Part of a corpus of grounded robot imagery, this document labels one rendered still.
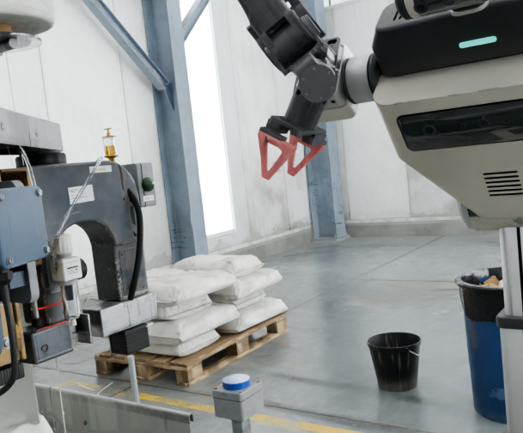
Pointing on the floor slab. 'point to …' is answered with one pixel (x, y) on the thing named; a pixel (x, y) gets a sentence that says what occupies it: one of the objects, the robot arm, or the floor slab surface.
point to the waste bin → (484, 340)
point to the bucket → (395, 360)
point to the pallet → (191, 375)
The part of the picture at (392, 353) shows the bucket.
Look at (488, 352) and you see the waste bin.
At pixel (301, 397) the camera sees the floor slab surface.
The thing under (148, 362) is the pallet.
